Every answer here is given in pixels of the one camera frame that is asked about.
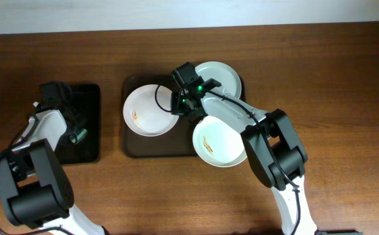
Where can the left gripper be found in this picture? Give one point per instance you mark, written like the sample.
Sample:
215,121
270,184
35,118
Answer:
70,133

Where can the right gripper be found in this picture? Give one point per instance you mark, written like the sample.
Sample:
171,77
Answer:
176,108

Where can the white plate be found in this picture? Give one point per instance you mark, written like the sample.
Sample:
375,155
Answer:
217,144
222,73
142,114

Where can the green dish sponge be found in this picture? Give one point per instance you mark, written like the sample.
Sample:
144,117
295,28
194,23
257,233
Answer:
78,135

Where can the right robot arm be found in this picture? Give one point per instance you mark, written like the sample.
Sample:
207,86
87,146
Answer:
274,151

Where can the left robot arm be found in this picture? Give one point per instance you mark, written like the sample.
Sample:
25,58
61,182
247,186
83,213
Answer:
64,129

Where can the black rectangular sponge tray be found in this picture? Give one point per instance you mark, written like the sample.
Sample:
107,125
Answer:
80,106

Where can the brown plastic serving tray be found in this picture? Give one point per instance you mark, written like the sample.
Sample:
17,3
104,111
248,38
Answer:
175,143

